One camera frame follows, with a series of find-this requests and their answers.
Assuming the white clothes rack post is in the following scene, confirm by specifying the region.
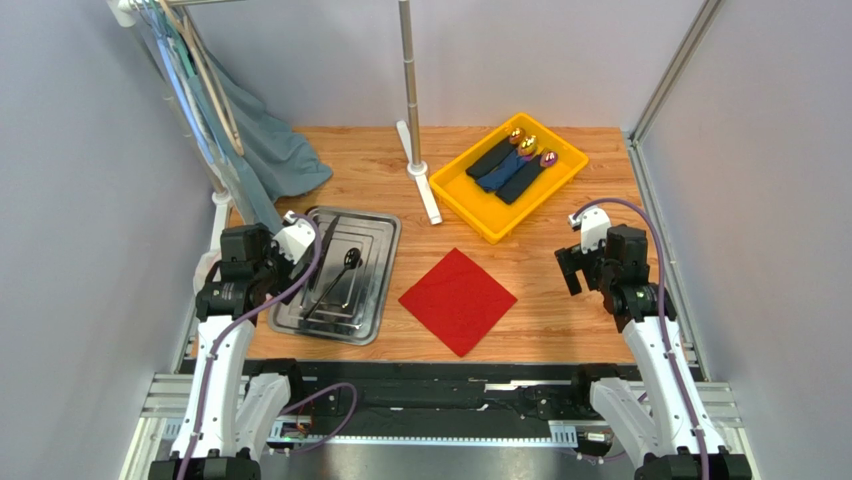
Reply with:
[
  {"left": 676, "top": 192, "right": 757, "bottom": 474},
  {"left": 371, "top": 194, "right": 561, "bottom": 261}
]
[{"left": 107, "top": 1, "right": 232, "bottom": 293}]

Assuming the metal pole white base stand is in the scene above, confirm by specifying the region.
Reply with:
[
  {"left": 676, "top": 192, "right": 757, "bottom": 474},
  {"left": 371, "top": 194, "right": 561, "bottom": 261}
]
[{"left": 396, "top": 0, "right": 443, "bottom": 225}]

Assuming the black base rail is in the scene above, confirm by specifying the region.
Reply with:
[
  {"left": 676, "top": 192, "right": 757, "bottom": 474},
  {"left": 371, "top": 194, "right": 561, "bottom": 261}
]
[{"left": 179, "top": 357, "right": 707, "bottom": 441}]

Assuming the black napkin roll gold spoon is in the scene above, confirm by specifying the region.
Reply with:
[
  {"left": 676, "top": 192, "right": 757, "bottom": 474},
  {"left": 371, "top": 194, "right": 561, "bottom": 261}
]
[{"left": 466, "top": 128, "right": 526, "bottom": 179}]

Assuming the aluminium frame post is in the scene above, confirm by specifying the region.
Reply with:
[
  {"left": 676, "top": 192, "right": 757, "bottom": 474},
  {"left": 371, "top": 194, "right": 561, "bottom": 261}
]
[{"left": 629, "top": 0, "right": 725, "bottom": 146}]

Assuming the black napkin roll purple spoon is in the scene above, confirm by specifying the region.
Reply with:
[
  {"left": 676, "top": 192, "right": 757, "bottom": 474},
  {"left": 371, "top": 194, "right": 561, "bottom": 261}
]
[{"left": 496, "top": 150, "right": 559, "bottom": 205}]

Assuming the purple cable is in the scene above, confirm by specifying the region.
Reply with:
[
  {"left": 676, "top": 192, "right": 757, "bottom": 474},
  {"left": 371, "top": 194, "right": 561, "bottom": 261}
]
[
  {"left": 174, "top": 214, "right": 361, "bottom": 480},
  {"left": 570, "top": 197, "right": 714, "bottom": 480}
]

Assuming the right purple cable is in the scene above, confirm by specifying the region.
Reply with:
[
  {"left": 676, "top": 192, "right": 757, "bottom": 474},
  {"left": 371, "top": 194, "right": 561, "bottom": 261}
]
[{"left": 570, "top": 197, "right": 714, "bottom": 480}]

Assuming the wooden clothes hanger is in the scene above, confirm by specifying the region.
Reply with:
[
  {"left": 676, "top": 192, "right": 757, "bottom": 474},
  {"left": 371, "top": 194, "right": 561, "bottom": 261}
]
[{"left": 158, "top": 0, "right": 244, "bottom": 156}]

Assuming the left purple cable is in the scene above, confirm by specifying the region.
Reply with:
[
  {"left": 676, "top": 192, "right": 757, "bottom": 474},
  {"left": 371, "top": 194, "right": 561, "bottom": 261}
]
[{"left": 174, "top": 214, "right": 361, "bottom": 480}]

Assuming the yellow plastic bin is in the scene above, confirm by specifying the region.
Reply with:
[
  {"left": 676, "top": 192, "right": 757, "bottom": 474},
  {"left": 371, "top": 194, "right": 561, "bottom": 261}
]
[{"left": 429, "top": 113, "right": 589, "bottom": 244}]

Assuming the blue napkin roll gold spoon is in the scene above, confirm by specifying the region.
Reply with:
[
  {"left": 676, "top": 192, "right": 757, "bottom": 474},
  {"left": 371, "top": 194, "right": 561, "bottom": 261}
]
[{"left": 476, "top": 135, "right": 538, "bottom": 193}]

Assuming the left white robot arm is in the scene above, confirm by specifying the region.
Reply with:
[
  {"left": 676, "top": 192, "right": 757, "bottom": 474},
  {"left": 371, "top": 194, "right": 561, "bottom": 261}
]
[{"left": 148, "top": 213, "right": 322, "bottom": 479}]

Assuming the grey-blue hanging cloth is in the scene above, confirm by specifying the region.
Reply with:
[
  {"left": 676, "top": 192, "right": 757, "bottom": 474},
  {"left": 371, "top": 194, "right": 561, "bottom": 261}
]
[{"left": 165, "top": 16, "right": 332, "bottom": 232}]

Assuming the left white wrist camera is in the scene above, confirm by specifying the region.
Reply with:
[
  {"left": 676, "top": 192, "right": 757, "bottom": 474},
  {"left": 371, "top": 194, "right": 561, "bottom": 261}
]
[{"left": 272, "top": 211, "right": 317, "bottom": 264}]

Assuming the red paper napkin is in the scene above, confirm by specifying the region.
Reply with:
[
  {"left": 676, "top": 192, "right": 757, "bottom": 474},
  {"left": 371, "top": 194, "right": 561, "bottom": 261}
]
[{"left": 399, "top": 248, "right": 517, "bottom": 357}]

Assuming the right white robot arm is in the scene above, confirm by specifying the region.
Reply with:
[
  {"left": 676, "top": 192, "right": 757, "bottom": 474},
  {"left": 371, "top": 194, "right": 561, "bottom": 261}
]
[{"left": 555, "top": 220, "right": 754, "bottom": 479}]

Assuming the metal tray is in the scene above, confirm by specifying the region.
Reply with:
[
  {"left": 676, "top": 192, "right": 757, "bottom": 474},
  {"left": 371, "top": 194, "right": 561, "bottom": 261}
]
[{"left": 268, "top": 206, "right": 402, "bottom": 346}]

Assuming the black knife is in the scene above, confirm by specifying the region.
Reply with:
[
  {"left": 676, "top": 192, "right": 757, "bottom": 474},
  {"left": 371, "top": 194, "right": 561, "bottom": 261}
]
[{"left": 305, "top": 215, "right": 340, "bottom": 290}]

